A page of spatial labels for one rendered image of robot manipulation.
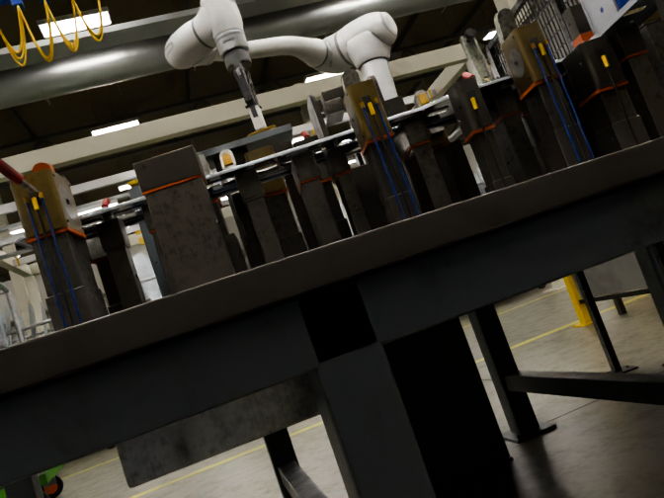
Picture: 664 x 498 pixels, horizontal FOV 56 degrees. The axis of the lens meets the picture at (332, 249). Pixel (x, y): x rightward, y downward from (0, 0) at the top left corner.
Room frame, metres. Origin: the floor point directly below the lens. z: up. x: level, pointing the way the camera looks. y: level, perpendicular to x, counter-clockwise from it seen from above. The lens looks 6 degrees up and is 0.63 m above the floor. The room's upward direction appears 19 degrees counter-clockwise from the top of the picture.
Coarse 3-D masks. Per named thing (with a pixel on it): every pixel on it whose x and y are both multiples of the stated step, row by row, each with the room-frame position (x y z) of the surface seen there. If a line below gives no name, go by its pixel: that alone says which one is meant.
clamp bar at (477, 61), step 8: (472, 32) 1.58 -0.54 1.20; (464, 40) 1.60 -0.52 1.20; (472, 40) 1.61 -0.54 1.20; (464, 48) 1.61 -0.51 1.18; (472, 48) 1.61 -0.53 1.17; (480, 48) 1.60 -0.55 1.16; (472, 56) 1.59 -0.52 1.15; (480, 56) 1.60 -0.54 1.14; (472, 64) 1.60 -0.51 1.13; (480, 64) 1.60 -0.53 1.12; (480, 72) 1.59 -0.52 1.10; (488, 72) 1.59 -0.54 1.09; (480, 80) 1.59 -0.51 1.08
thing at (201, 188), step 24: (144, 168) 1.16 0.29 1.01; (168, 168) 1.16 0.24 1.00; (192, 168) 1.17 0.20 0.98; (144, 192) 1.16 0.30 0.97; (168, 192) 1.16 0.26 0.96; (192, 192) 1.17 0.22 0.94; (168, 216) 1.16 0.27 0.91; (192, 216) 1.17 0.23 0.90; (168, 240) 1.16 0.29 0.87; (192, 240) 1.17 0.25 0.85; (216, 240) 1.17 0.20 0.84; (168, 264) 1.16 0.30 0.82; (192, 264) 1.16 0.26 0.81; (216, 264) 1.17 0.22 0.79
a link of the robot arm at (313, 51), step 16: (176, 32) 1.78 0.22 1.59; (192, 32) 1.74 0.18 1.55; (176, 48) 1.79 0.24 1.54; (192, 48) 1.77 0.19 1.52; (208, 48) 1.79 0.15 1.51; (256, 48) 1.95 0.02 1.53; (272, 48) 1.97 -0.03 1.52; (288, 48) 1.99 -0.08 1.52; (304, 48) 2.03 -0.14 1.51; (320, 48) 2.09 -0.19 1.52; (176, 64) 1.83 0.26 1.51; (192, 64) 1.84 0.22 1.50; (208, 64) 1.88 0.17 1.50; (320, 64) 2.13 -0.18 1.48
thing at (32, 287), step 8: (32, 280) 11.70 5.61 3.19; (32, 288) 11.69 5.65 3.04; (32, 296) 11.68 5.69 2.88; (40, 296) 11.80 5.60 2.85; (32, 304) 11.67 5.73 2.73; (40, 304) 11.70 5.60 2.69; (40, 312) 11.69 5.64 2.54; (40, 320) 11.68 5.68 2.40; (40, 328) 11.67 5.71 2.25; (48, 328) 11.75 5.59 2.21
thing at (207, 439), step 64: (640, 192) 0.78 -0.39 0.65; (448, 256) 0.71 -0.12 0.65; (512, 256) 0.73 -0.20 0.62; (576, 256) 0.75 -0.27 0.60; (640, 256) 2.52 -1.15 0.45; (256, 320) 0.66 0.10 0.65; (320, 320) 0.67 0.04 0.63; (384, 320) 0.69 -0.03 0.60; (448, 320) 0.71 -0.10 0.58; (64, 384) 0.61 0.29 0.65; (128, 384) 0.62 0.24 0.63; (192, 384) 0.64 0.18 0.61; (256, 384) 0.65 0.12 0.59; (320, 384) 0.67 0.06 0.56; (384, 384) 0.68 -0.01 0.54; (512, 384) 2.23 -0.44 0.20; (576, 384) 1.85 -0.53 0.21; (640, 384) 1.57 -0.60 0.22; (0, 448) 0.59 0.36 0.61; (64, 448) 0.60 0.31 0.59; (128, 448) 0.86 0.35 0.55; (192, 448) 0.88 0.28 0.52; (384, 448) 0.68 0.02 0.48
